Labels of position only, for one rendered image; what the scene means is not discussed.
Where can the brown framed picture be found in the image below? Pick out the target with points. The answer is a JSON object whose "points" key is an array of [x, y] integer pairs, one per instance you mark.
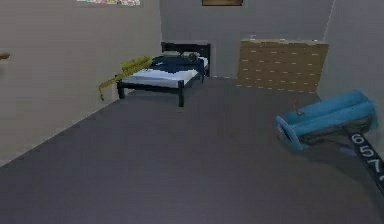
{"points": [[222, 2]]}

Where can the dark blue blanket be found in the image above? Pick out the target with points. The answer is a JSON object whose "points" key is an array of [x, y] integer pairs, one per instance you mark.
{"points": [[173, 64]]}

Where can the brown chest of drawers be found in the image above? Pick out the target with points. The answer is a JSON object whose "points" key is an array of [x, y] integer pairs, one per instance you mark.
{"points": [[280, 66]]}

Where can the grey pillow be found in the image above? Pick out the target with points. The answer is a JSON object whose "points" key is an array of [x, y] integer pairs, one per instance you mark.
{"points": [[190, 55]]}

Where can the black bar with white figures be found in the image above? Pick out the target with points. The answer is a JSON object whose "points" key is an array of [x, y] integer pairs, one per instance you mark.
{"points": [[366, 151]]}

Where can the yellow cloth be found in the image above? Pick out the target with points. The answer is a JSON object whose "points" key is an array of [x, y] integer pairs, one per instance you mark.
{"points": [[133, 66]]}

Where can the black frame bed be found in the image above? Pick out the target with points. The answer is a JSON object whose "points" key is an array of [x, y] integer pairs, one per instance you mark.
{"points": [[160, 78]]}

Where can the colourful wall poster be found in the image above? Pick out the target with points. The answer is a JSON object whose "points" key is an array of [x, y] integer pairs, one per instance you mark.
{"points": [[110, 2]]}

